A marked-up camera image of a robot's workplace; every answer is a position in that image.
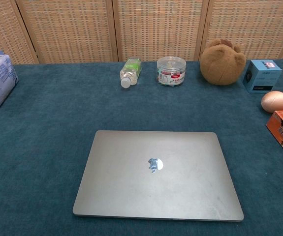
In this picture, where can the silver laptop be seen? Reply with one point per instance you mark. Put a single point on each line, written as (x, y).
(136, 191)

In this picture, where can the plastic water bottle green label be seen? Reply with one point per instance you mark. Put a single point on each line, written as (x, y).
(130, 71)

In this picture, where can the clear round plastic jar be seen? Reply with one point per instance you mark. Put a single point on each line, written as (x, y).
(171, 72)

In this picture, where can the woven wooden folding screen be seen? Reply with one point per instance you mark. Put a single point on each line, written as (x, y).
(156, 27)

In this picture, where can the brown plush bear toy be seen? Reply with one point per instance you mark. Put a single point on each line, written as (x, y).
(221, 65)

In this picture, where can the small blue cardboard box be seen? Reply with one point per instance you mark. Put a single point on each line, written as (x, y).
(263, 77)

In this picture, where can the pink beige ball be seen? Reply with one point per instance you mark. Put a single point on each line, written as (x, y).
(274, 101)

